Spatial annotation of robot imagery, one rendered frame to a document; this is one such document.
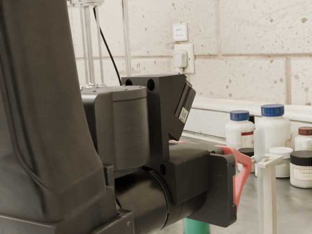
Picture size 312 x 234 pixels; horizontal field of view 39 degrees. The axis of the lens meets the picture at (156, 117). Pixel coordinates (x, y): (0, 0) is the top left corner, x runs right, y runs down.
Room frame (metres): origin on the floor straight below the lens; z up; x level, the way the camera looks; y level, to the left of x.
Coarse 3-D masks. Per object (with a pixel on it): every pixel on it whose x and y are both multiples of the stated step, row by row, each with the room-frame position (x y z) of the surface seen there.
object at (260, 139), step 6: (258, 132) 0.51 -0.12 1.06; (264, 132) 0.51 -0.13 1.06; (258, 138) 0.51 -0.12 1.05; (264, 138) 0.51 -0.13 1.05; (258, 144) 0.51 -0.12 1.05; (264, 144) 0.51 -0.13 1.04; (258, 150) 0.51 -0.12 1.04; (264, 150) 0.51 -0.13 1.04; (258, 156) 0.51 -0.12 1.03; (264, 156) 0.51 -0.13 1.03
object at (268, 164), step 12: (252, 156) 0.52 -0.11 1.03; (276, 156) 0.52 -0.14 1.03; (264, 168) 0.49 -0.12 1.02; (264, 180) 0.53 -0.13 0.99; (264, 192) 0.53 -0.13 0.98; (264, 204) 0.53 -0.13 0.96; (264, 216) 0.53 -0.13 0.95; (276, 216) 0.53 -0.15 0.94; (264, 228) 0.53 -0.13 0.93; (276, 228) 0.53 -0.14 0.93
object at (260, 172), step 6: (258, 162) 0.51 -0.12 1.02; (258, 168) 0.51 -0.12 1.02; (258, 174) 0.51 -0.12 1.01; (258, 180) 0.51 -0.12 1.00; (258, 186) 0.51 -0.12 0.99; (258, 192) 0.51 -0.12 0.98; (258, 198) 0.51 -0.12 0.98; (258, 204) 0.51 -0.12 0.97; (258, 210) 0.51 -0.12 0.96; (258, 216) 0.52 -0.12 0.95
